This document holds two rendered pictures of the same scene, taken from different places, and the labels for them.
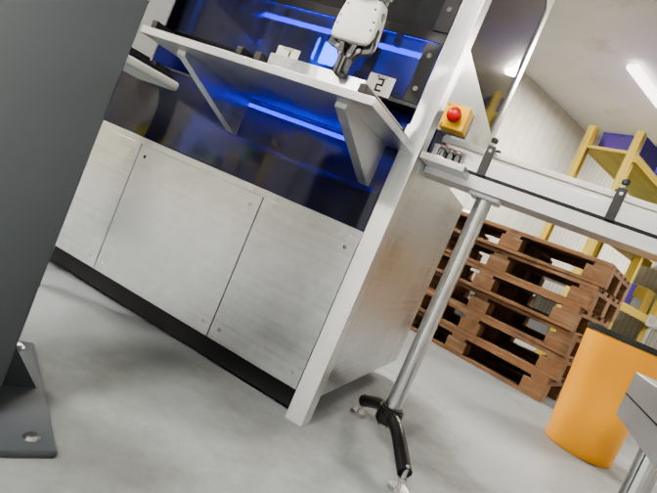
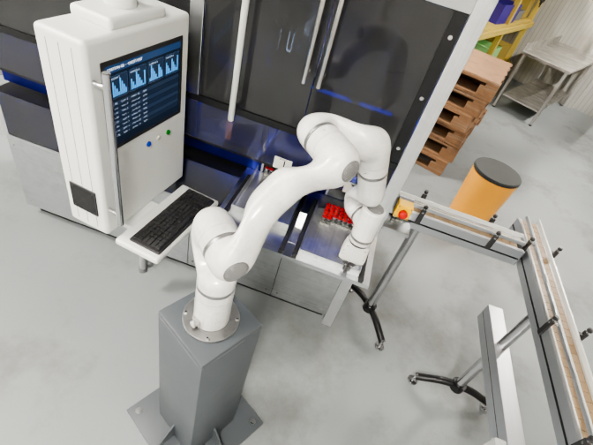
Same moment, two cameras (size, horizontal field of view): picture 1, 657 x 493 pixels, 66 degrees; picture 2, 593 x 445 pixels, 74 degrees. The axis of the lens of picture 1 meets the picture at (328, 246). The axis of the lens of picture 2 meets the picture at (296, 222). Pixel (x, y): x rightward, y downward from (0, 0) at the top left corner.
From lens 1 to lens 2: 1.58 m
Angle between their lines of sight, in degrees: 41
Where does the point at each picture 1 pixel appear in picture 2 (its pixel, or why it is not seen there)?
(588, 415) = not seen: hidden behind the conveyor
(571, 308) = (465, 118)
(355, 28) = (354, 259)
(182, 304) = (251, 282)
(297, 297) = (319, 283)
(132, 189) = not seen: hidden behind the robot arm
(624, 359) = (492, 192)
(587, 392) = (469, 207)
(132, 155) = not seen: hidden behind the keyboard
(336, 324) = (341, 294)
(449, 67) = (399, 184)
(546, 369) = (445, 155)
